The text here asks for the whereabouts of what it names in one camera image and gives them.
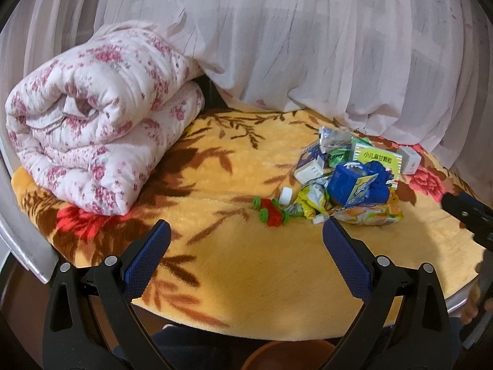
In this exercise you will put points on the small white box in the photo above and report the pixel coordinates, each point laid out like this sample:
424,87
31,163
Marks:
410,160

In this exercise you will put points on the red green toy piece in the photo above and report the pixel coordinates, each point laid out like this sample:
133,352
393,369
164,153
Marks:
269,211

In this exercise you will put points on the white bed frame edge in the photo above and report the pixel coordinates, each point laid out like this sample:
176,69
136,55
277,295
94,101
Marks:
23,239

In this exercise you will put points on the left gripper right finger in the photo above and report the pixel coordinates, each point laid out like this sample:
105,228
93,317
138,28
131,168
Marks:
403,322

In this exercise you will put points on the blue white carton box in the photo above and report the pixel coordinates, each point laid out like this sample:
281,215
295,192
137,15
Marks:
311,164

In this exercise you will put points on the orange juice snack wrapper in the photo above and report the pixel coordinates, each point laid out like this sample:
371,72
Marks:
370,215

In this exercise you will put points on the yellow floral plush blanket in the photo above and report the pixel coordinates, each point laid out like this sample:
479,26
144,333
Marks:
225,271

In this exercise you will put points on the rolled floral pink quilt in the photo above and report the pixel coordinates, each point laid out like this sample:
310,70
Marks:
92,123

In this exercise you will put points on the blue small carton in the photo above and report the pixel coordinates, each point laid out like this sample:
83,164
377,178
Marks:
350,183

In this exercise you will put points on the yellow green snack wrapper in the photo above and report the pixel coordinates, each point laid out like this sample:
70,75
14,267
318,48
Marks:
311,201

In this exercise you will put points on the person's right hand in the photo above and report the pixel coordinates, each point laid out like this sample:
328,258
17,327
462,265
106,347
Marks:
471,308

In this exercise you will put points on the green yellow medicine box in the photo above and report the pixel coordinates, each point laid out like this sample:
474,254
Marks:
365,153

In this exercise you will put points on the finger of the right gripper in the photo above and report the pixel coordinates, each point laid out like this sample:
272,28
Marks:
474,215

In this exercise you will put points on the green crumpled wrapper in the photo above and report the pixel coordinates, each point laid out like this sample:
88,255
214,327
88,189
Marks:
338,156

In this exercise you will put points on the orange plastic trash bin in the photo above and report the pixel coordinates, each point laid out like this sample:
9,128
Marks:
290,355

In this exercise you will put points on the clear crumpled plastic wrapper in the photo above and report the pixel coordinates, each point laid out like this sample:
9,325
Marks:
331,139

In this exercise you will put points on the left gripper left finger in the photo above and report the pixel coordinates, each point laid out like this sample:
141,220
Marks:
72,338

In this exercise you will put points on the white bottle cap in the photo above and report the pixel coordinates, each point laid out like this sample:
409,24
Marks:
285,196

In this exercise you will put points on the blue crumpled cloth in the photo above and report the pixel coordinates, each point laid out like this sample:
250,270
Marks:
378,192

